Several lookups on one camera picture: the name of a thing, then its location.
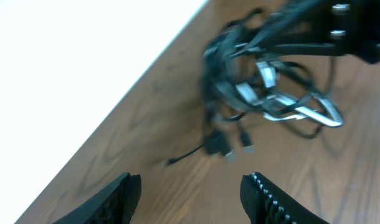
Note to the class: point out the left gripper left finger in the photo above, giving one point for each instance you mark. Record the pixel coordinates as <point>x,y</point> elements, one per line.
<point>114,204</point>

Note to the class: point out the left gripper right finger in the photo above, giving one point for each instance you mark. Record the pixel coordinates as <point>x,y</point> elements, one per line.
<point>266,203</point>

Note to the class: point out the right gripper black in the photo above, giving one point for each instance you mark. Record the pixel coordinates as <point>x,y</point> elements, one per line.
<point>317,27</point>

